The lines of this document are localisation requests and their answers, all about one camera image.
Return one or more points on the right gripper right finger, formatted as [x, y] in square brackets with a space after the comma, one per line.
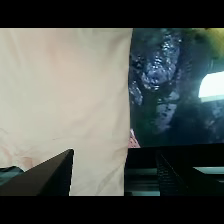
[173, 176]

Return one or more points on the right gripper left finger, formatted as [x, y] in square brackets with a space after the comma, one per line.
[50, 176]

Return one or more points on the pale pink T-shirt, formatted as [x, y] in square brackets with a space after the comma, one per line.
[63, 96]

